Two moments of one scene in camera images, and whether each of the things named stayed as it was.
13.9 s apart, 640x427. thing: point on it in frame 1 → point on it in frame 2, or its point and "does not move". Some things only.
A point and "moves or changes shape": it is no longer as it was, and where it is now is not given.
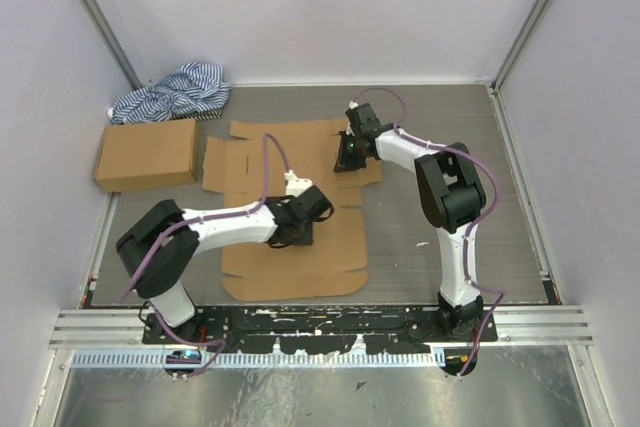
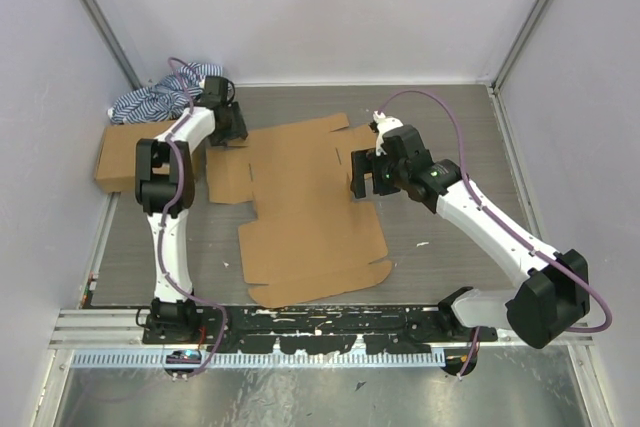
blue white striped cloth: x=196 y=90 does not move
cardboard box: x=251 y=167 moves or changes shape
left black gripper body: x=304 y=238 → x=229 y=125
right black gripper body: x=350 y=157 → x=387 y=175
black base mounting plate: x=310 y=325 does not move
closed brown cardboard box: x=147 y=154 does not move
